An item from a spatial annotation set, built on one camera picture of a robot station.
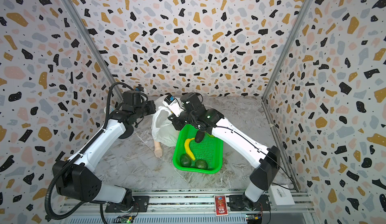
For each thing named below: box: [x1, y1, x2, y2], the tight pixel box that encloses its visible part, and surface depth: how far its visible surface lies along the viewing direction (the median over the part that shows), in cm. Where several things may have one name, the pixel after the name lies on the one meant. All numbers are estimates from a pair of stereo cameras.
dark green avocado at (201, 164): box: [195, 159, 209, 170], surface depth 84 cm
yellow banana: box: [183, 137, 196, 161], surface depth 92 cm
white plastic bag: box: [151, 96, 180, 148], surface depth 73 cm
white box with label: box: [268, 184, 296, 208], surface depth 74 cm
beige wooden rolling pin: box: [153, 140, 163, 158], surface depth 91 cm
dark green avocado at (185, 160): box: [179, 153, 192, 168], surface depth 85 cm
